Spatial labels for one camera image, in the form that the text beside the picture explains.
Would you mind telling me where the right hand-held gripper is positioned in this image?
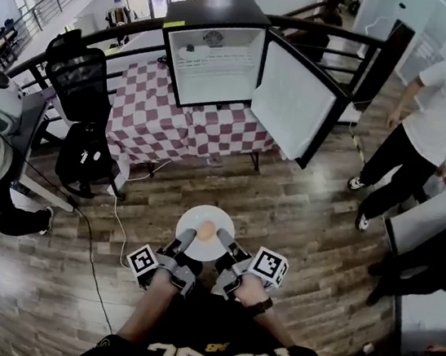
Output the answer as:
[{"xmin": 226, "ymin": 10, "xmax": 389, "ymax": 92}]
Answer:
[{"xmin": 207, "ymin": 228, "xmax": 294, "ymax": 309}]

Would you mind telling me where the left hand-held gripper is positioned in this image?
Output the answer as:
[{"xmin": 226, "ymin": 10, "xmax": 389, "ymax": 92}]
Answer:
[{"xmin": 121, "ymin": 220, "xmax": 208, "ymax": 301}]

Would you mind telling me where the brown egg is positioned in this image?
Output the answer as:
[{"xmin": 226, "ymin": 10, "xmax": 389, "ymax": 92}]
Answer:
[{"xmin": 197, "ymin": 219, "xmax": 217, "ymax": 242}]

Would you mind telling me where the black mini fridge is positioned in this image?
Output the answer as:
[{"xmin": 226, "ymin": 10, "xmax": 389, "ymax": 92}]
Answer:
[{"xmin": 144, "ymin": 0, "xmax": 364, "ymax": 175}]

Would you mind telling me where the person's left forearm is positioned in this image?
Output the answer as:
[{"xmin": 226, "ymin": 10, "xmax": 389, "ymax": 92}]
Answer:
[{"xmin": 115, "ymin": 264, "xmax": 183, "ymax": 350}]

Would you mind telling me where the person's right forearm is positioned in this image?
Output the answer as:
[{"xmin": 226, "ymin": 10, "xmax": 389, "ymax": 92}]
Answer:
[{"xmin": 252, "ymin": 307, "xmax": 311, "ymax": 353}]

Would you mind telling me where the person's right hand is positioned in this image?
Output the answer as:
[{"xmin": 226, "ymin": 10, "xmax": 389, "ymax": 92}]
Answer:
[{"xmin": 236, "ymin": 275, "xmax": 275, "ymax": 311}]

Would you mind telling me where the black wristband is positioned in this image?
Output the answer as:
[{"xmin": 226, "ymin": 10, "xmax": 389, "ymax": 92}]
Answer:
[{"xmin": 246, "ymin": 295, "xmax": 275, "ymax": 319}]

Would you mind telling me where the red white checkered tablecloth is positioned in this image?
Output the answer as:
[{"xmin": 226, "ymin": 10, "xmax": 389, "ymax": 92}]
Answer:
[{"xmin": 100, "ymin": 53, "xmax": 294, "ymax": 188}]

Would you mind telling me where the black backpack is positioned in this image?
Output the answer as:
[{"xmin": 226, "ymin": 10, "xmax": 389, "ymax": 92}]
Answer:
[{"xmin": 51, "ymin": 116, "xmax": 122, "ymax": 203}]

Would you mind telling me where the black mesh office chair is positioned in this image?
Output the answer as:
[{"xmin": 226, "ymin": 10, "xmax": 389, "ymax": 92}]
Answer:
[{"xmin": 36, "ymin": 24, "xmax": 125, "ymax": 129}]

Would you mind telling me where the grey desk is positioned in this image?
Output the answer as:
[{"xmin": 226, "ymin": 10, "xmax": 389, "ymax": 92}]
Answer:
[{"xmin": 1, "ymin": 82, "xmax": 92, "ymax": 214}]

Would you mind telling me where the white table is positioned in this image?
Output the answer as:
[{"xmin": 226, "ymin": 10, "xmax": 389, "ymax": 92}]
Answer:
[{"xmin": 379, "ymin": 155, "xmax": 446, "ymax": 263}]

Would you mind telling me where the clothes rack with garments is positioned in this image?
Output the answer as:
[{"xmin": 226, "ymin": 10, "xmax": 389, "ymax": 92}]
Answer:
[{"xmin": 104, "ymin": 3, "xmax": 139, "ymax": 33}]

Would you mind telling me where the black curved railing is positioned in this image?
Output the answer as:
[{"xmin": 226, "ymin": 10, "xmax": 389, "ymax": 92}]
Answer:
[{"xmin": 4, "ymin": 0, "xmax": 417, "ymax": 135}]

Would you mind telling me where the white cable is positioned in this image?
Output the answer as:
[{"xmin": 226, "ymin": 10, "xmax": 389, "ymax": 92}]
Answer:
[{"xmin": 104, "ymin": 153, "xmax": 172, "ymax": 275}]

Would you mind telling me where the black cable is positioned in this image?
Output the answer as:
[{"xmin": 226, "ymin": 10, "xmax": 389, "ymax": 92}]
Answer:
[{"xmin": 1, "ymin": 159, "xmax": 138, "ymax": 336}]

